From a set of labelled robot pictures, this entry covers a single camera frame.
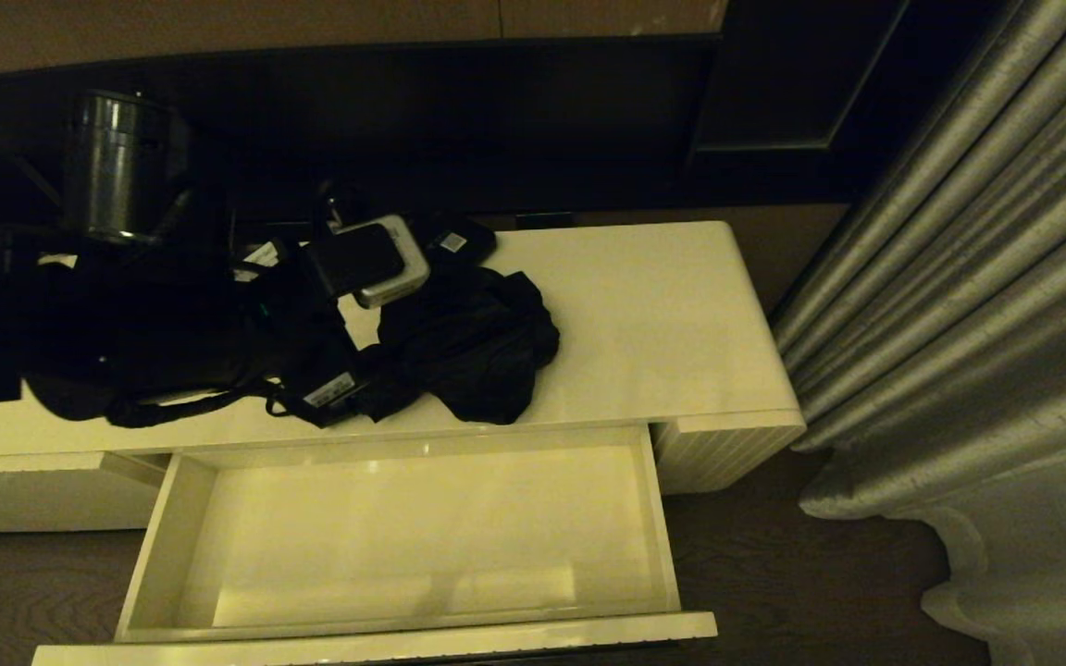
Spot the black television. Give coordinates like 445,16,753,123
0,35,719,241

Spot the dark framed wall panel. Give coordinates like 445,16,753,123
681,0,1006,206

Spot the grey pleated curtain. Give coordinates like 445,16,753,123
769,0,1066,666

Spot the small black square box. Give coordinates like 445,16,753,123
422,215,499,274

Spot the black umbrella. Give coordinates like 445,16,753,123
348,264,562,426

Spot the white tv cabinet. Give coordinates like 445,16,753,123
0,220,807,533

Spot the cream white ribbed drawer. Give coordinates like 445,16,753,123
31,424,719,666

